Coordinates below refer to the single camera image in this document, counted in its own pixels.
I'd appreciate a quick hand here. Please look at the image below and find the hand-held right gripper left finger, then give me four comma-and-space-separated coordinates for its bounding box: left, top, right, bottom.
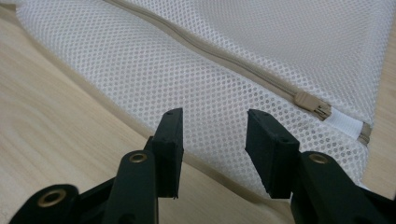
144, 107, 185, 199

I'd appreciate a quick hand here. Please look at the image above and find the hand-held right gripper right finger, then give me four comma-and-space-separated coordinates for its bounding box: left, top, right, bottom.
245, 108, 301, 200

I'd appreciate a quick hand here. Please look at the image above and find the white mesh laundry bag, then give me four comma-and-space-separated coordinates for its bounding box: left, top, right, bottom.
15, 0, 396, 200

